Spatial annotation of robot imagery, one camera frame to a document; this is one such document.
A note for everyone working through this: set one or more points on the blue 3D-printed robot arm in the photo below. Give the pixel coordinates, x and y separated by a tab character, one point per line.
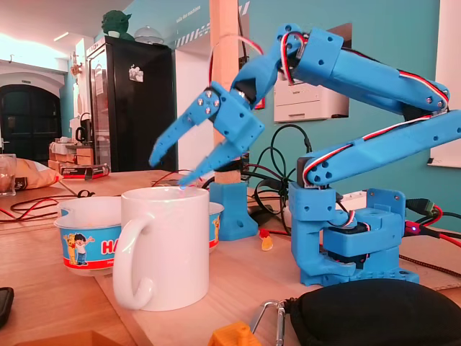
378	151

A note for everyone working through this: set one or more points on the black glass-door fridge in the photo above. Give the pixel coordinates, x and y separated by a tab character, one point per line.
144	108

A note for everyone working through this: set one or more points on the white office printer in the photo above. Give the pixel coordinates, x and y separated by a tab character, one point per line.
309	104

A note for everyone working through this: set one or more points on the white fridge magnet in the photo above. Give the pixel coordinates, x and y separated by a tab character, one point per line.
136	73

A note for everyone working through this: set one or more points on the red gummy bear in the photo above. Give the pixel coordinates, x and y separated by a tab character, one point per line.
264	233

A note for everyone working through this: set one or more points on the clear glass dome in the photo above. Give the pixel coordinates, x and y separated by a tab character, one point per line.
147	36

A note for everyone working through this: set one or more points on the yellow gummy bear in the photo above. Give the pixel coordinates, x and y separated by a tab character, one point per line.
267	245

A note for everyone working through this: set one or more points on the white ceramic mug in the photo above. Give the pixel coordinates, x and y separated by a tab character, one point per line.
173	252

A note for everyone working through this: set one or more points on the green Yoda figure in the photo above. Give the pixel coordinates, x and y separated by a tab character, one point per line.
117	23

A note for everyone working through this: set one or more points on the long light wooden board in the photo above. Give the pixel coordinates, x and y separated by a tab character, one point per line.
245	284

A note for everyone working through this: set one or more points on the black kettle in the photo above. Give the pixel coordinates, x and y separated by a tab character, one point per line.
82	135

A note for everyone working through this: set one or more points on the red black flat box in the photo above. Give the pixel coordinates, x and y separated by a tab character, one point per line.
83	171

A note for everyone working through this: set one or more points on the white power strip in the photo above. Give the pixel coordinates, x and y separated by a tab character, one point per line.
354	195

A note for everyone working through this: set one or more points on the printed paper bowl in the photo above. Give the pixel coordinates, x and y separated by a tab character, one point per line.
90	230

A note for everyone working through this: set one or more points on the brown cardboard box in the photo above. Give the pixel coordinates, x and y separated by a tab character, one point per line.
68	156

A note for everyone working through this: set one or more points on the yellow 3D-printed boat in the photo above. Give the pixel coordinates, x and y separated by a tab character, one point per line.
234	337

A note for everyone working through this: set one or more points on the silver carabiner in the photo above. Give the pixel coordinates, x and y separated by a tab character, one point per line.
280	326

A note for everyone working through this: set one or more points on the dark arched door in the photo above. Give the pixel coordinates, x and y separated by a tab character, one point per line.
29	122

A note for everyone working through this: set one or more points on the orange chips bag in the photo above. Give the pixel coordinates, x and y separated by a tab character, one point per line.
36	176

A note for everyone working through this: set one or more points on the red black power lead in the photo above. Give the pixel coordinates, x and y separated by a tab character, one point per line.
417	204

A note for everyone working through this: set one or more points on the glass beer mug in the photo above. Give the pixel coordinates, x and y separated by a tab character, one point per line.
7	180

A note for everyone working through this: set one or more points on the black zip pouch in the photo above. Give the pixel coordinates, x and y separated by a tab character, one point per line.
378	317

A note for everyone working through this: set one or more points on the brown cardboard sheet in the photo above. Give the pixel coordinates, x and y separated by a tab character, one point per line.
432	248

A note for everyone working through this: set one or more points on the red wall alarm box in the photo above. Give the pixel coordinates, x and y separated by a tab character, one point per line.
261	104

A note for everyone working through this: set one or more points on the blue post base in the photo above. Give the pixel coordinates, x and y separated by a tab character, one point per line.
230	209

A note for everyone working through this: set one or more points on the wooden post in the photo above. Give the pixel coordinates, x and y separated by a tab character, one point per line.
225	18

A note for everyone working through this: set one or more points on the white wall board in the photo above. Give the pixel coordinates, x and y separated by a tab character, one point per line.
450	36

